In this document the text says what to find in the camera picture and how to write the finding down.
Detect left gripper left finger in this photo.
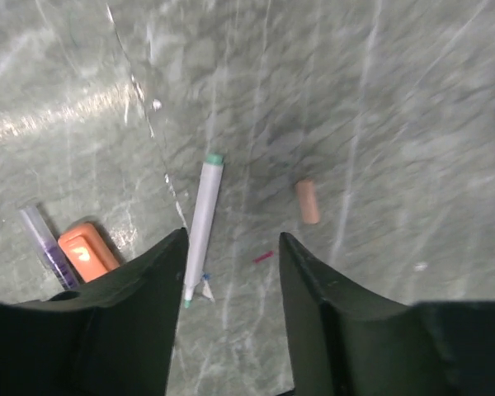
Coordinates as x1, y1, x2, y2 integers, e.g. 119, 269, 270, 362
45, 229, 188, 395

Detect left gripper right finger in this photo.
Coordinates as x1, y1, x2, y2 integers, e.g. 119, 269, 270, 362
279, 233, 413, 395

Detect large orange marker cap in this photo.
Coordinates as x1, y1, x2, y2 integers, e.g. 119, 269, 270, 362
58, 222, 120, 282

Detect dark blue pen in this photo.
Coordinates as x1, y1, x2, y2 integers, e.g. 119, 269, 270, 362
19, 205, 79, 290

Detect white green-tipped highlighter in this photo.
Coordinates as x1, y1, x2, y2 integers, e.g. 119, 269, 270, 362
183, 153, 224, 308

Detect small light-orange pen cap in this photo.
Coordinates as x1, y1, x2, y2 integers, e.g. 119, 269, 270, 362
295, 179, 320, 224

